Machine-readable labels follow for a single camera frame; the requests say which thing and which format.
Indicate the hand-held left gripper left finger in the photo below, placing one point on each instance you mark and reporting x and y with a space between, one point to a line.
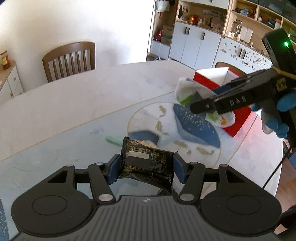
114 169

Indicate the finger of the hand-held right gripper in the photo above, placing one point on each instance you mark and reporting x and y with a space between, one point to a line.
203 106
233 87

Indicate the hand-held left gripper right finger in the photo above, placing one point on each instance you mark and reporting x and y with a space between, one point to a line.
178 169

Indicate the white and dark plastic packet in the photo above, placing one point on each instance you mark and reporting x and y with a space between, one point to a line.
185 89

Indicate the teal silicone stick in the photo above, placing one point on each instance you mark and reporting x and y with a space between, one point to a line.
113 139

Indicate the black gold-print snack packet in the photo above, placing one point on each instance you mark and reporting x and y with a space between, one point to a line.
148 165

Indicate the red cardboard box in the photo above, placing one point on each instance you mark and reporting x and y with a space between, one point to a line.
240 118

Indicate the white marble desktop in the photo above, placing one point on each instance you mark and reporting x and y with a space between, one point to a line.
69 111

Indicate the person's right hand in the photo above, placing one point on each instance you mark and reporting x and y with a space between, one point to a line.
288 100

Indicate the brown cardboard box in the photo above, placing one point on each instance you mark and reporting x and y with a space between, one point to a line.
167 34

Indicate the red fire extinguisher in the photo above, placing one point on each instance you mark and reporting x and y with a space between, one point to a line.
158 35

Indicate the grey tote bag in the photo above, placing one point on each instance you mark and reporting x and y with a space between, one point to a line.
162 5

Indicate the brown wooden chair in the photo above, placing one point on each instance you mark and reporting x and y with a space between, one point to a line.
69 62

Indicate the white side cabinet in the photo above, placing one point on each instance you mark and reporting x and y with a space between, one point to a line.
10 83

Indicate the red-lid jar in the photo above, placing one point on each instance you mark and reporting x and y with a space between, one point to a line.
5 60

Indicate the white wall cabinet unit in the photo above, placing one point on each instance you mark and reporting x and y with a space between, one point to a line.
203 41

